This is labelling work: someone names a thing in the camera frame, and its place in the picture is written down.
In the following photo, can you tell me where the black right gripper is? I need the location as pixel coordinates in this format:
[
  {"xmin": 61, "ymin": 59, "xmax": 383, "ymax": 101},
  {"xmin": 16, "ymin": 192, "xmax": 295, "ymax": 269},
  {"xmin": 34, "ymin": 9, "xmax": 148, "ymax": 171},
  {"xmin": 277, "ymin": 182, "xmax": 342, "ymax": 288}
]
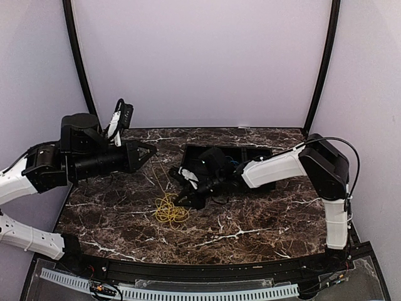
[{"xmin": 175, "ymin": 173, "xmax": 226, "ymax": 211}]

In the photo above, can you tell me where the black front table rail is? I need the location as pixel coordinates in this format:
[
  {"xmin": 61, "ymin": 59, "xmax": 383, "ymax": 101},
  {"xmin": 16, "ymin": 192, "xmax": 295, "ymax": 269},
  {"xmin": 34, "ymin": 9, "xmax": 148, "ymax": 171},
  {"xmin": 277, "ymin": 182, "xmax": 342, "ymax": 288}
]
[{"xmin": 34, "ymin": 243, "xmax": 373, "ymax": 288}]

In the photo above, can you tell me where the black middle storage bin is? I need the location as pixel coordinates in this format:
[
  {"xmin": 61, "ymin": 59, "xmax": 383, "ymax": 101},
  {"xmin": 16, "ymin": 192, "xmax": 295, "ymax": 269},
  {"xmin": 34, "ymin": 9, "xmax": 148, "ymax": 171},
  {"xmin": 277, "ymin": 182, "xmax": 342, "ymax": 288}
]
[{"xmin": 216, "ymin": 145, "xmax": 246, "ymax": 167}]

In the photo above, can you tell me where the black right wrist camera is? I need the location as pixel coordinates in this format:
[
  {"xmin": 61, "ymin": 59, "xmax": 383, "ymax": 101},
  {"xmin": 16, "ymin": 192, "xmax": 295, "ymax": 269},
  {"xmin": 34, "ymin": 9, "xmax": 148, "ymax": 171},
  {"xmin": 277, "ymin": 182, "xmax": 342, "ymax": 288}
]
[{"xmin": 169, "ymin": 167, "xmax": 199, "ymax": 189}]

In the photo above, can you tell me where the white slotted cable duct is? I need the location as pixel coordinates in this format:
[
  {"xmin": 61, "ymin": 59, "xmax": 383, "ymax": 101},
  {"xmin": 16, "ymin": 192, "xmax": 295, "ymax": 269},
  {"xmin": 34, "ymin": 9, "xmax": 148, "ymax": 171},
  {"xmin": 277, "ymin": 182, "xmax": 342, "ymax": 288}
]
[{"xmin": 40, "ymin": 268, "xmax": 299, "ymax": 301}]

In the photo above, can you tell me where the yellow cable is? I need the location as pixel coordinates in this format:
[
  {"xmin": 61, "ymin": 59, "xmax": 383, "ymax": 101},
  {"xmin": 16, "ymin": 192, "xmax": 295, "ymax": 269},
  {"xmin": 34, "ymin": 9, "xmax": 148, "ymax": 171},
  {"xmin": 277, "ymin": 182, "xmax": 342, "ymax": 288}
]
[
  {"xmin": 150, "ymin": 153, "xmax": 172, "ymax": 198},
  {"xmin": 155, "ymin": 193, "xmax": 190, "ymax": 231}
]

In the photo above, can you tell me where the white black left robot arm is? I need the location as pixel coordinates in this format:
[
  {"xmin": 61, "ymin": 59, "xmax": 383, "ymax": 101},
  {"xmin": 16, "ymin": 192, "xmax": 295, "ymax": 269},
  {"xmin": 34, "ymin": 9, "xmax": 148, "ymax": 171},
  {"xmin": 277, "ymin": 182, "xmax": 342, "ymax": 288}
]
[{"xmin": 1, "ymin": 113, "xmax": 157, "ymax": 273}]

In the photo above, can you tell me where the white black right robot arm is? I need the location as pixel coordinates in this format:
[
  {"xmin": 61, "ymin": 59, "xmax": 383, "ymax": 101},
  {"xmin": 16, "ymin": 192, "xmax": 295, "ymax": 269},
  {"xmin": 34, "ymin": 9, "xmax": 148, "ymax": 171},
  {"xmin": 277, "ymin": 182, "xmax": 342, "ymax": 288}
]
[{"xmin": 169, "ymin": 134, "xmax": 360, "ymax": 272}]

